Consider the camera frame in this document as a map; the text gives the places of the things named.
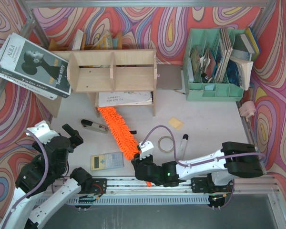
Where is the orange chenille duster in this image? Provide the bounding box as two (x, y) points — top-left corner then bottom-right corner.
(98, 106), (139, 161)

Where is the Twins story magazine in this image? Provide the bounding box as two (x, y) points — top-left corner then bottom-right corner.
(0, 33), (72, 100)

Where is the pink piggy figure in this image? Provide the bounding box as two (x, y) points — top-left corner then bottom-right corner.
(239, 101), (256, 122)

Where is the green plastic file organizer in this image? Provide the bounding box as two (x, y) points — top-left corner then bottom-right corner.
(183, 27), (244, 102)

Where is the yellow blue calculator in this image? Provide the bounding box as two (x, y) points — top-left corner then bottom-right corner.
(91, 152), (124, 171)

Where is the spiral notebook under shelf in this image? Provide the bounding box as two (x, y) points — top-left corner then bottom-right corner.
(98, 91), (153, 107)

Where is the yellow sticky note pad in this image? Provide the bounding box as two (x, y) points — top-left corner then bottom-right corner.
(168, 117), (184, 130)

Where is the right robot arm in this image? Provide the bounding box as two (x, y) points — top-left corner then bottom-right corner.
(131, 142), (264, 187)

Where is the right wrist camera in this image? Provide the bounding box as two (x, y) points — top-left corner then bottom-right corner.
(138, 141), (154, 160)

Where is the white black stapler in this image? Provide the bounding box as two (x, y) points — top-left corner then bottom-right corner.
(81, 119), (109, 134)

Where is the wooden bookshelf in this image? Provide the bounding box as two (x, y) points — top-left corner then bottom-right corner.
(49, 50), (157, 119)

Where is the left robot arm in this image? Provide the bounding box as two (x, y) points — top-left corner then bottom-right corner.
(0, 121), (92, 229)

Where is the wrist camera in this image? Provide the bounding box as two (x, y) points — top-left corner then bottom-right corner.
(25, 120), (58, 144)
(138, 141), (154, 160)

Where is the clear tape roll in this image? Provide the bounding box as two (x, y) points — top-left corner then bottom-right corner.
(157, 136), (174, 153)

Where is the grey laptop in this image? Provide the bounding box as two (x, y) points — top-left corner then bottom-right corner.
(157, 64), (182, 90)

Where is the blue yellow book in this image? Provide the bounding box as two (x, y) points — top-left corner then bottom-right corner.
(233, 27), (261, 61)

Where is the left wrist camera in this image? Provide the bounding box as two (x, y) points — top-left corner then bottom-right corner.
(25, 120), (58, 144)

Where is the open book in organizer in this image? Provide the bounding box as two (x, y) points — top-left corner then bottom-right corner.
(230, 56), (254, 91)

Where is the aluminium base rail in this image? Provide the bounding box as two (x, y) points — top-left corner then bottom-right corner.
(21, 176), (281, 198)

